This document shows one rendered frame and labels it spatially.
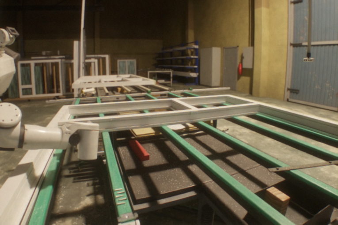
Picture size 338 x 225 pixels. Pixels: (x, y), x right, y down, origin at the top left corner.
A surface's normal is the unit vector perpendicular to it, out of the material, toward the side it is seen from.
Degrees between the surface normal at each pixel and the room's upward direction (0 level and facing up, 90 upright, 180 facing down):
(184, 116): 90
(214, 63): 90
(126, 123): 90
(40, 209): 0
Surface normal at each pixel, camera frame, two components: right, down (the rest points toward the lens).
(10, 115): 0.59, -0.67
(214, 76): 0.37, 0.16
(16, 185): 0.00, -0.98
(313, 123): -0.94, 0.06
